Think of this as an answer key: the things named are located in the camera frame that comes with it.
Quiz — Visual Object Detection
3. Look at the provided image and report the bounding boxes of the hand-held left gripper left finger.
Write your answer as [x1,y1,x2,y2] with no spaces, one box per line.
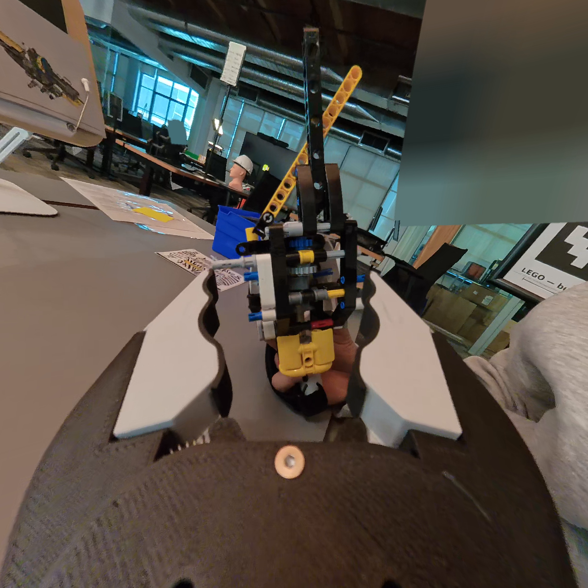
[112,271,234,441]

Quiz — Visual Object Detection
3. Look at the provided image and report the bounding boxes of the white book stand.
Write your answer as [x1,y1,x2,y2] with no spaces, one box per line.
[0,126,59,217]

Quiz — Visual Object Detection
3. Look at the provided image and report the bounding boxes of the person's right hand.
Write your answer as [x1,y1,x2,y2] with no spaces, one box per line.
[270,327,360,407]

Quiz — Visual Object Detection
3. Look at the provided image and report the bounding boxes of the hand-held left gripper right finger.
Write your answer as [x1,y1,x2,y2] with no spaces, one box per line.
[346,271,463,450]

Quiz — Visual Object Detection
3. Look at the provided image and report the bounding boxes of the striped sticker sheet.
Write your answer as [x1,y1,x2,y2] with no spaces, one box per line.
[155,248,245,292]

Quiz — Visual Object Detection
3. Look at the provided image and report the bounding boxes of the black office chair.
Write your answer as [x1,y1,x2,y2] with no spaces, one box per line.
[381,243,469,315]

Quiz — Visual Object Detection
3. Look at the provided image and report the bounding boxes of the white light panel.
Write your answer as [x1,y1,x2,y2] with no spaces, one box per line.
[220,41,248,86]

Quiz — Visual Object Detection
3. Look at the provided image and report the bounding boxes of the person's right forearm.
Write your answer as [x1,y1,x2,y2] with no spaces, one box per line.
[464,282,588,588]

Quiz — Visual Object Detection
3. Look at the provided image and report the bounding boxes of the long wooden desk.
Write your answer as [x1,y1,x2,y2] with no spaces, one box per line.
[105,126,251,217]

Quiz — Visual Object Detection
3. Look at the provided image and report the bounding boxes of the white paper sheets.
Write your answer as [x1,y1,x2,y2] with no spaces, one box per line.
[60,177,215,240]

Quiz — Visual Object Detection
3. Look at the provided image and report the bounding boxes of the small black monitor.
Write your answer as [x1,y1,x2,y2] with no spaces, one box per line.
[247,171,282,216]

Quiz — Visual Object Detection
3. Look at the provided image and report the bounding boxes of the stack of cardboard boxes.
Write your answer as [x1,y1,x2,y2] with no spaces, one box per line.
[423,280,513,354]

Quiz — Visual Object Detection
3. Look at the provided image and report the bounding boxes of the yellow paper slip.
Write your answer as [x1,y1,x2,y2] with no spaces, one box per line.
[132,206,175,223]

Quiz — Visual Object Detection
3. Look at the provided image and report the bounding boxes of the large black monitor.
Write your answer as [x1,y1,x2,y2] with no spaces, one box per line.
[239,132,313,184]

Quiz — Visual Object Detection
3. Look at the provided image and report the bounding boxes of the blue plastic bin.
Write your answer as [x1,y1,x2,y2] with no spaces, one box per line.
[212,204,263,268]

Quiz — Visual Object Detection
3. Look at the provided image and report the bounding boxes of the black yellow lego crane model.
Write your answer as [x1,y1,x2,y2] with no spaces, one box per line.
[211,26,379,374]

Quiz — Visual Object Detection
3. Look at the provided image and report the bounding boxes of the mannequin head white helmet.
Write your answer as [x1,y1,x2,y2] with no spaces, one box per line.
[227,155,254,190]

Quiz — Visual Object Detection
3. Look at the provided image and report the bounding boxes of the open instruction booklet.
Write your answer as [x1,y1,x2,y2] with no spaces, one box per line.
[0,0,107,147]

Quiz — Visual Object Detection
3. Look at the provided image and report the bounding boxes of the black framed white sign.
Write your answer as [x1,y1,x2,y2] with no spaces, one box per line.
[487,223,588,304]

